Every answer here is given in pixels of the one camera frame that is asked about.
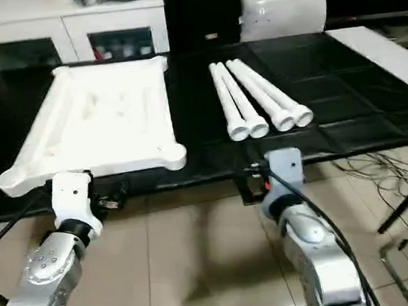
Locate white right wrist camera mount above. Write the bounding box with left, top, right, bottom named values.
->
left=256, top=147, right=309, bottom=220

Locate white glass-door cabinet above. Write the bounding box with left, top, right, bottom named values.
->
left=0, top=0, right=170, bottom=72

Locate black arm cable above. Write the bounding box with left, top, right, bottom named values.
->
left=251, top=151, right=382, bottom=306
left=0, top=189, right=55, bottom=253

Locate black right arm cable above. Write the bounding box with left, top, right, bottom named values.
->
left=251, top=151, right=382, bottom=306

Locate grey cushion with metal fittings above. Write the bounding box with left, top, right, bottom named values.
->
left=235, top=0, right=331, bottom=44

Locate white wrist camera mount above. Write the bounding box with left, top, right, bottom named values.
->
left=256, top=147, right=309, bottom=220
left=48, top=168, right=106, bottom=248

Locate tangled floor cable bundle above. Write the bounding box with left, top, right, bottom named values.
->
left=334, top=147, right=408, bottom=249

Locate white plastic table leg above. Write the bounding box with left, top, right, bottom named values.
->
left=232, top=52, right=316, bottom=134
left=224, top=54, right=296, bottom=138
left=208, top=60, right=250, bottom=145
left=217, top=58, right=271, bottom=141

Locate black table mat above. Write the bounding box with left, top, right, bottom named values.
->
left=0, top=24, right=408, bottom=224

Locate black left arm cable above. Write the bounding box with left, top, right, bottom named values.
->
left=0, top=189, right=55, bottom=253

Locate white flat board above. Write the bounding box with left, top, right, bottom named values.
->
left=325, top=22, right=408, bottom=111

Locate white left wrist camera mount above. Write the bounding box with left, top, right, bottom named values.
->
left=48, top=168, right=106, bottom=248

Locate black box with gold label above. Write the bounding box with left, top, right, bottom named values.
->
left=162, top=0, right=248, bottom=51

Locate white plastic table top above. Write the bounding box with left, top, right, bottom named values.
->
left=0, top=53, right=190, bottom=199

